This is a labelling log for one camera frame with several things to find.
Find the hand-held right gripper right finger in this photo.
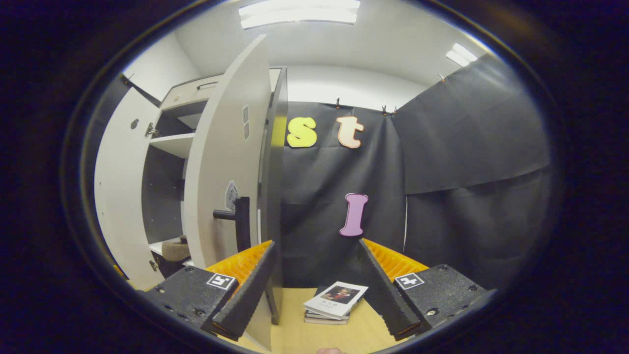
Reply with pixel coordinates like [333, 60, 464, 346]
[357, 238, 489, 340]

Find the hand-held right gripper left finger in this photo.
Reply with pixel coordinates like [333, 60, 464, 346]
[143, 240, 277, 341]

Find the brown fuzzy shoe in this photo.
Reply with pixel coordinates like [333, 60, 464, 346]
[161, 235, 191, 262]

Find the white grey shoe cabinet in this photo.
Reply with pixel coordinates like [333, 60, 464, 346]
[142, 66, 289, 325]

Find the white shoe cabinet door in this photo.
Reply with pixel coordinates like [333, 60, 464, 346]
[183, 34, 272, 351]
[93, 86, 163, 291]

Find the white cabinet drawer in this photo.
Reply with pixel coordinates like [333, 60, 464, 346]
[160, 74, 224, 111]

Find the white photo cover book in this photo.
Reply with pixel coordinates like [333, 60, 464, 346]
[303, 281, 369, 320]

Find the dark book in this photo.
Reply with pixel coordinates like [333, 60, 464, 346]
[304, 311, 350, 325]

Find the ceiling light panel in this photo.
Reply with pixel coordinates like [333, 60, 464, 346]
[446, 43, 478, 67]
[239, 0, 361, 29]

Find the black door handle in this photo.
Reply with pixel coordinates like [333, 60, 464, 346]
[213, 197, 251, 252]

